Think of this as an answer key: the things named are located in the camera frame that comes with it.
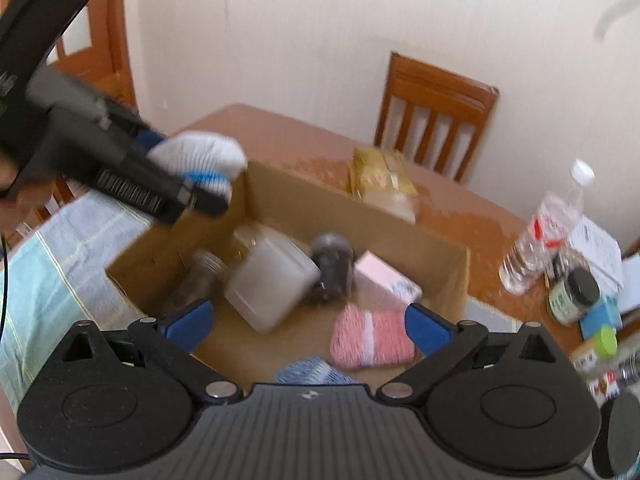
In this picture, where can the white paper sheets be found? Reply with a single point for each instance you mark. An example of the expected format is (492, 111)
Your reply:
(595, 245)

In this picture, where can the brown cardboard box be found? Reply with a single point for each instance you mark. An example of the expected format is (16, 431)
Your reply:
(150, 250)

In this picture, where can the white bottle green label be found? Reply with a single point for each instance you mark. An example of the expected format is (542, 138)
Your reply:
(270, 280)

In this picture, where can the blue knitted sock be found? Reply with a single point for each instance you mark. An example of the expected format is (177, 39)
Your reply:
(310, 371)

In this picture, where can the large clear jar black lid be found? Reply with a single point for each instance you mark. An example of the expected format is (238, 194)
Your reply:
(620, 435)

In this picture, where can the small blue box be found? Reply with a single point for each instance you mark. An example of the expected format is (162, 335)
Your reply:
(600, 317)

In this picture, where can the glass jar dark lid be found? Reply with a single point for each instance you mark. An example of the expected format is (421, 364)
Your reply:
(572, 297)

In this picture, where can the pink carton box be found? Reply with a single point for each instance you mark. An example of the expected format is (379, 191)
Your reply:
(380, 272)

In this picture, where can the white folded card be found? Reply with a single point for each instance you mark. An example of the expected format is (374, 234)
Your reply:
(631, 280)

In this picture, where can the clear jar dark contents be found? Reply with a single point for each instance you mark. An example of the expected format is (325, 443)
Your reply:
(332, 265)

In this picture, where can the white sock blue band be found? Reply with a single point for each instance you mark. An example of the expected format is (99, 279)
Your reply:
(200, 155)

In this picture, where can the pink knitted sock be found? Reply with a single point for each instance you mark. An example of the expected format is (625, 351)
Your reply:
(365, 335)

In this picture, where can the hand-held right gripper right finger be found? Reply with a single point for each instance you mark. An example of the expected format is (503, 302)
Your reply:
(430, 327)

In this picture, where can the gold foil packet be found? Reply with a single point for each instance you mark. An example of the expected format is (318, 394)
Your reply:
(380, 180)

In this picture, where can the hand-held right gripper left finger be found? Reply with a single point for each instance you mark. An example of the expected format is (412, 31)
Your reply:
(190, 322)

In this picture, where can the green lid spice bottle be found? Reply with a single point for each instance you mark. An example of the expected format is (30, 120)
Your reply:
(597, 342)

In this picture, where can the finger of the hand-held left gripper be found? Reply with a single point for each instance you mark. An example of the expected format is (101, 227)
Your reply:
(147, 139)
(210, 202)

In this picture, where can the clear water bottle red label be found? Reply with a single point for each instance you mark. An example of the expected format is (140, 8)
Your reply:
(540, 235)

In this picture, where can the clear jar brown cookies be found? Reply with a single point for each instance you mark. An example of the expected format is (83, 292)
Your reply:
(200, 275)

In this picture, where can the clear cup of pens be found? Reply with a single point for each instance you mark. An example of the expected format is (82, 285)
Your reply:
(612, 380)

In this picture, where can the blue checked towel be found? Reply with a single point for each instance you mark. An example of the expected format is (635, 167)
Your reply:
(50, 270)

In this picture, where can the wooden chair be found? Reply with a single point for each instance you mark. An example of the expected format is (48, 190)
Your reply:
(115, 35)
(435, 95)

